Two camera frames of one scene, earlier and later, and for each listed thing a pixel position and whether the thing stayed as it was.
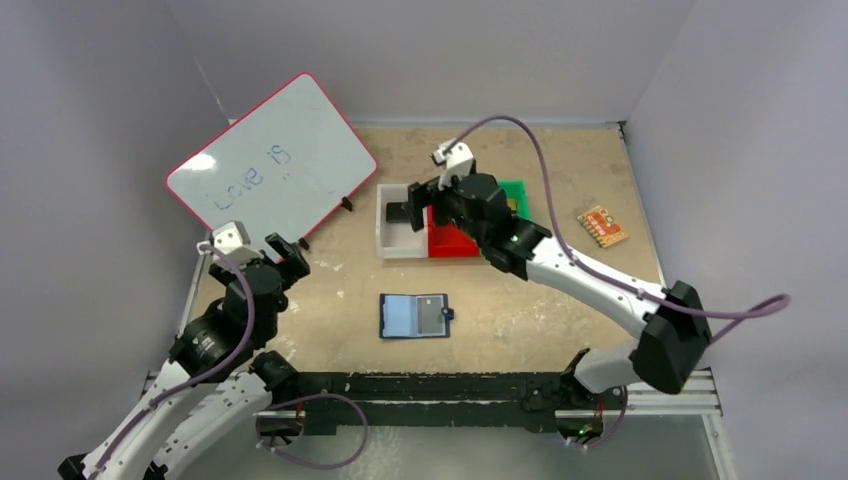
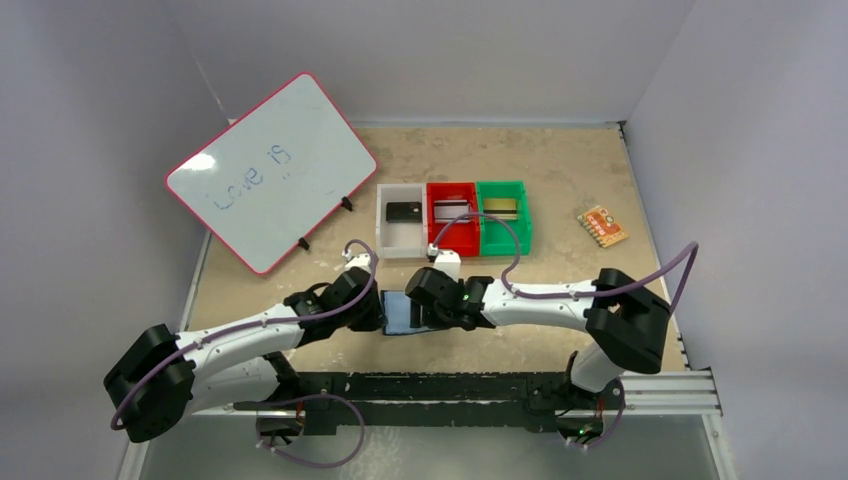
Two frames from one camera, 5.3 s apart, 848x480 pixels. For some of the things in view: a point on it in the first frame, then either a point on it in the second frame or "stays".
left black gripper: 289,252 → 374,320
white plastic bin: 398,240 stays
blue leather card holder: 415,315 stays
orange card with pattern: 603,226 stays
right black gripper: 424,201 → 424,304
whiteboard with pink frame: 280,168 stays
